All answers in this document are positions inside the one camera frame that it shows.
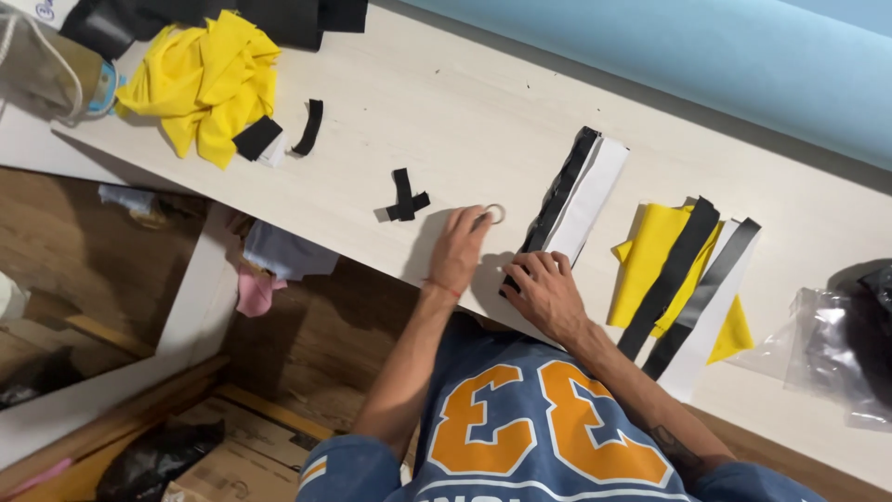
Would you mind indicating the person's right hand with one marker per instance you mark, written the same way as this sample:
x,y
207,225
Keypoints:
x,y
554,296

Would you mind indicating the person's left hand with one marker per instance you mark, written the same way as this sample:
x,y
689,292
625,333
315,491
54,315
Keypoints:
x,y
456,254

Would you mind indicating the person's right fingers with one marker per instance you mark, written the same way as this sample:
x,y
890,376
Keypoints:
x,y
529,275

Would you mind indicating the person's left fingers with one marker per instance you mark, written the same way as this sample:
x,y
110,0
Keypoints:
x,y
468,222

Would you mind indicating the black short webbing strip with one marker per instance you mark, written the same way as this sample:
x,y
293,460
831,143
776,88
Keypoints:
x,y
420,203
403,189

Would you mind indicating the long white fabric strip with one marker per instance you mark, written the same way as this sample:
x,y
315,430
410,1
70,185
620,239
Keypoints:
x,y
592,192

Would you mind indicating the flat yellow fabric piece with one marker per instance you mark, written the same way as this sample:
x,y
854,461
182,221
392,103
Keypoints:
x,y
648,258

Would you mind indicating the blue shirt with orange print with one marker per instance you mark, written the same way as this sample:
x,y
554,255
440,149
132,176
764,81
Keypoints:
x,y
529,418

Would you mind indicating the grey cloth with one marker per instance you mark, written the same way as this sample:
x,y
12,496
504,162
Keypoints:
x,y
289,251

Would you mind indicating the wide white fabric strip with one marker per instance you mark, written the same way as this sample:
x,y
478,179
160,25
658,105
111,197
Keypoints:
x,y
690,362

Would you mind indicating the curved black fabric strip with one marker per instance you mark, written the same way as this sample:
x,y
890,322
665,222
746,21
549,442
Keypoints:
x,y
310,129

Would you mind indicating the small white fabric patch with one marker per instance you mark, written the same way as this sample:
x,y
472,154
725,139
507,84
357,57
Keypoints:
x,y
274,155

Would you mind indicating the yellow triangular fabric piece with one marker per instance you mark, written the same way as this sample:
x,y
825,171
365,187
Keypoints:
x,y
733,334

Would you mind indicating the pink cloth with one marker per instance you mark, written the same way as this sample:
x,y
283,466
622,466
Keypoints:
x,y
256,291

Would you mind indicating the black rectangular fabric patch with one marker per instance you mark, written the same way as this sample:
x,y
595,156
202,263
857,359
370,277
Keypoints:
x,y
256,138

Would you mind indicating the large black fabric sheet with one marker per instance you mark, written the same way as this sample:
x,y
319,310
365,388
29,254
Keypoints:
x,y
279,17

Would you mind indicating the clear plastic bag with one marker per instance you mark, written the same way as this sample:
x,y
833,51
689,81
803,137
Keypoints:
x,y
808,348

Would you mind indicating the crumpled yellow fabric heap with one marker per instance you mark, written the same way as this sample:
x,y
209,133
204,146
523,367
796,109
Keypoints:
x,y
205,83

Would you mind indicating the cardboard box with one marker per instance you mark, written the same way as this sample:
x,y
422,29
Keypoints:
x,y
258,453

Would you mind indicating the pale blue cloth scrap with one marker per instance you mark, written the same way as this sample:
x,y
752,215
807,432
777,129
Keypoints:
x,y
125,197

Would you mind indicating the black item in bag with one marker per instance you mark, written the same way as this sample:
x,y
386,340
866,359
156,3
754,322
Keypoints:
x,y
871,328

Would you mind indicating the light blue plastic tool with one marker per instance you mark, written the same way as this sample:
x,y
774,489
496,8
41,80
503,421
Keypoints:
x,y
106,85

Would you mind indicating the black plastic bag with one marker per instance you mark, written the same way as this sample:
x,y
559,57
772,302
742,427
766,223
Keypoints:
x,y
157,460

